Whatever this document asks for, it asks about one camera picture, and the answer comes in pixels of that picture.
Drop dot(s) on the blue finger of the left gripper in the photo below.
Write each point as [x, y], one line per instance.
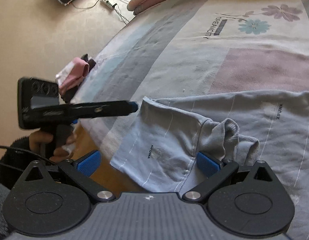
[114, 108]

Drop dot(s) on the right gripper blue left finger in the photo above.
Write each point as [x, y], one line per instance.
[77, 173]

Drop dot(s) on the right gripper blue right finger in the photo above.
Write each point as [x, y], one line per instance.
[218, 174]

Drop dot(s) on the grey striped pants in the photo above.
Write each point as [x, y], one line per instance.
[160, 150]

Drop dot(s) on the black sleeved left forearm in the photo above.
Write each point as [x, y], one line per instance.
[12, 165]

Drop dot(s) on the person left hand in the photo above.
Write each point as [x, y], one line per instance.
[38, 138]

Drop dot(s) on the dark folded garment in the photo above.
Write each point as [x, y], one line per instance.
[67, 97]

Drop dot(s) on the pink folded towel stack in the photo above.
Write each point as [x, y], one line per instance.
[72, 75]

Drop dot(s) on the white power strip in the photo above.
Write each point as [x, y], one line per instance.
[108, 5]

